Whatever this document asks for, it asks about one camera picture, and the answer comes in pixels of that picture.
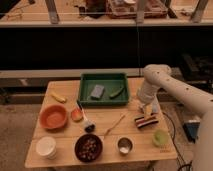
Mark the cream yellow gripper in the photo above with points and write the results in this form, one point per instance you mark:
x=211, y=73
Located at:
x=150, y=109

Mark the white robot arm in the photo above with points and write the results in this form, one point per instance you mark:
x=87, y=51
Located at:
x=158, y=76

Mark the dark bowl with nuts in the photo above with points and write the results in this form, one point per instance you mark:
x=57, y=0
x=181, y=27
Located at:
x=88, y=148

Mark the red orange bowl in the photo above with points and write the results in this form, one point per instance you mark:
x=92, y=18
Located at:
x=53, y=117

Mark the wooden spoon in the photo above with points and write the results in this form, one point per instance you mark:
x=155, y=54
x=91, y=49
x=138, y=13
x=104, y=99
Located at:
x=114, y=125

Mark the light green cup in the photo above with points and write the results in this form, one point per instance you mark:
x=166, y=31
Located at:
x=160, y=138

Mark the green cucumber toy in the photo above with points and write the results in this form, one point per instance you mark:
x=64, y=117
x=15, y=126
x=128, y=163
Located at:
x=116, y=93

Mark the small metal cup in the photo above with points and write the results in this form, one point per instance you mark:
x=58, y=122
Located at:
x=125, y=145

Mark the blue black box on floor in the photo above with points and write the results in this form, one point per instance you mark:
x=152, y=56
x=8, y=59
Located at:
x=191, y=130

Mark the blue grey sponge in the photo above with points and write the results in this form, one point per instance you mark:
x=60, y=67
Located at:
x=97, y=92

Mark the green plastic tray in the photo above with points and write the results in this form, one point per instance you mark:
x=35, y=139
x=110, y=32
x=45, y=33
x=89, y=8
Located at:
x=111, y=82

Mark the orange peach toy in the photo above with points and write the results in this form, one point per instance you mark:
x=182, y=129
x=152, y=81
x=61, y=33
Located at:
x=76, y=115

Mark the yellow banana toy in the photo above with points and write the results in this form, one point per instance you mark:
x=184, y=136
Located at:
x=59, y=98

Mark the white stacked cup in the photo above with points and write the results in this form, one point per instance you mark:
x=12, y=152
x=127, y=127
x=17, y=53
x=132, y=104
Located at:
x=46, y=147

